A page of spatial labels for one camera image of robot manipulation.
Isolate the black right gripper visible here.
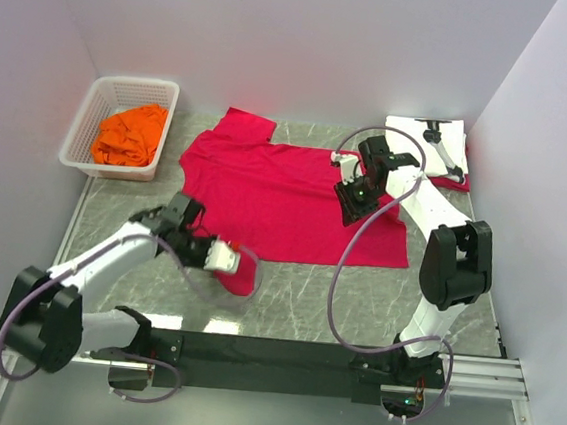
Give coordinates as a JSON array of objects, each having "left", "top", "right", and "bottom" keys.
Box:
[{"left": 330, "top": 172, "right": 386, "bottom": 231}]

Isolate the crimson red t shirt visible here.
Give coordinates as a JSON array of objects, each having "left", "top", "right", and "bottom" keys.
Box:
[{"left": 166, "top": 101, "right": 422, "bottom": 313}]

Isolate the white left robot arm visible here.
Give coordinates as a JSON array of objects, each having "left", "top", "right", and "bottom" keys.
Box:
[{"left": 0, "top": 192, "right": 216, "bottom": 377}]

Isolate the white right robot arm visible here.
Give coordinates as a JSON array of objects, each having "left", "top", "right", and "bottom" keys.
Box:
[{"left": 331, "top": 136, "right": 493, "bottom": 384}]

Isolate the folded white printed t shirt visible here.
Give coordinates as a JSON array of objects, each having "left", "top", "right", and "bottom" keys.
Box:
[{"left": 385, "top": 115, "right": 469, "bottom": 184}]

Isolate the folded red t shirt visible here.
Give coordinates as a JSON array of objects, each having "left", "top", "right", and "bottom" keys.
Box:
[{"left": 423, "top": 138, "right": 475, "bottom": 194}]

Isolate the orange t shirt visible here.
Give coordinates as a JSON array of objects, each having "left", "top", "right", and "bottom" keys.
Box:
[{"left": 90, "top": 104, "right": 169, "bottom": 168}]

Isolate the white plastic laundry basket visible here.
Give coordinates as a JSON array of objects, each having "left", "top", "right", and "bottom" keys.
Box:
[{"left": 59, "top": 76, "right": 180, "bottom": 182}]

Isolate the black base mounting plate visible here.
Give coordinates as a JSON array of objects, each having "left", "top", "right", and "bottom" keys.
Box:
[{"left": 141, "top": 328, "right": 449, "bottom": 405}]

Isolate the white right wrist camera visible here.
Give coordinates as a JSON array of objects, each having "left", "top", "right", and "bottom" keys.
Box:
[{"left": 330, "top": 151, "right": 364, "bottom": 185}]

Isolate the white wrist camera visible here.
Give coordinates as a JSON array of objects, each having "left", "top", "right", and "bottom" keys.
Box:
[
  {"left": 204, "top": 238, "right": 240, "bottom": 275},
  {"left": 330, "top": 151, "right": 364, "bottom": 185}
]

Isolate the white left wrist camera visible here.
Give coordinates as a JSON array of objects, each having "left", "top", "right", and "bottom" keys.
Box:
[{"left": 204, "top": 238, "right": 240, "bottom": 275}]

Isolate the aluminium extrusion rail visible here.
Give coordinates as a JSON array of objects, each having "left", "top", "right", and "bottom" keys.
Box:
[{"left": 68, "top": 348, "right": 528, "bottom": 400}]

